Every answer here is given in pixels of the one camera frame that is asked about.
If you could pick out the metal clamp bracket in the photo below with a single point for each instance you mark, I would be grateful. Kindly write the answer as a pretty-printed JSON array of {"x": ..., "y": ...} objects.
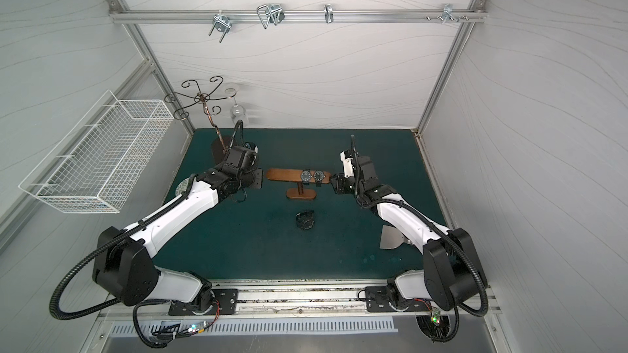
[
  {"x": 270, "y": 14},
  {"x": 328, "y": 14},
  {"x": 221, "y": 26},
  {"x": 448, "y": 16}
]

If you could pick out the aluminium crossbar rail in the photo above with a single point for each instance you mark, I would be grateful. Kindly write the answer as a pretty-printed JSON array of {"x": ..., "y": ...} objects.
[{"x": 293, "y": 17}]

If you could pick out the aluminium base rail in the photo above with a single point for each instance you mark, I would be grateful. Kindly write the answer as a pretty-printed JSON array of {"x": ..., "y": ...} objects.
[{"x": 299, "y": 298}]

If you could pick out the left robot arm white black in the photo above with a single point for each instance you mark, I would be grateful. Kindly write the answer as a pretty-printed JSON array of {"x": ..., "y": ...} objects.
[{"x": 127, "y": 271}]

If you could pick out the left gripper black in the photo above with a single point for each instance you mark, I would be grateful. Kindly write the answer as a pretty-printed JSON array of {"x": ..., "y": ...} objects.
[{"x": 257, "y": 178}]

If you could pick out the white wire basket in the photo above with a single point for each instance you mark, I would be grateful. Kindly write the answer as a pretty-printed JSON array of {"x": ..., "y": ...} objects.
[{"x": 95, "y": 166}]

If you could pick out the black wire glass holder stand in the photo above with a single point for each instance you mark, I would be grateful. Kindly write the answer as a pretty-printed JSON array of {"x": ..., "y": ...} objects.
[{"x": 210, "y": 107}]

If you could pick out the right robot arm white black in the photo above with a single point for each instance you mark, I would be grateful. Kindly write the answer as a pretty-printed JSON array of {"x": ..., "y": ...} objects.
[{"x": 452, "y": 276}]

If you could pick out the metal scraper with wooden handle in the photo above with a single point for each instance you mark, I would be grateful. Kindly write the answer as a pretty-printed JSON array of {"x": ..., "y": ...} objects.
[{"x": 391, "y": 238}]

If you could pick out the chunky black digital watch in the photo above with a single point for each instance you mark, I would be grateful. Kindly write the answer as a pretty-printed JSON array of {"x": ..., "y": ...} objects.
[{"x": 305, "y": 220}]

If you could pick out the hanging clear wine glass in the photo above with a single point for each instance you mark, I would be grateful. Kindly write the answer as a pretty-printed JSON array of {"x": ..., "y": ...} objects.
[{"x": 237, "y": 111}]

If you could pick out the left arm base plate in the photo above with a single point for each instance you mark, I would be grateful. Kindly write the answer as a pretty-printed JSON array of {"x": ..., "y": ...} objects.
[{"x": 223, "y": 301}]

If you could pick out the green patterned ceramic bowl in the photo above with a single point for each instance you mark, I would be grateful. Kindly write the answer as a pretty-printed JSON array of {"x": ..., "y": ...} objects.
[{"x": 182, "y": 187}]

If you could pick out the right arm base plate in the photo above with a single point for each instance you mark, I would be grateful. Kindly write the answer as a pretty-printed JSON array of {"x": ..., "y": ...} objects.
[{"x": 380, "y": 299}]

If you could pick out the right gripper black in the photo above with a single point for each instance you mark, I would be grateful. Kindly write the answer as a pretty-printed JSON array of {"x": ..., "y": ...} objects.
[{"x": 338, "y": 184}]

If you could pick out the white slotted cable duct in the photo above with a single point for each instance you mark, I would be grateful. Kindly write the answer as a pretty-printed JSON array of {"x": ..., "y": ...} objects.
[{"x": 266, "y": 326}]

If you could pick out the slim black analog watch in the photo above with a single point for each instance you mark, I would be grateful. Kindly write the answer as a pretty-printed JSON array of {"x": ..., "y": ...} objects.
[
  {"x": 319, "y": 177},
  {"x": 306, "y": 176}
]

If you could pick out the green table mat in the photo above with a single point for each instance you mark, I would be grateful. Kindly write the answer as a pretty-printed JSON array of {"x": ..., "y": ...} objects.
[{"x": 253, "y": 235}]

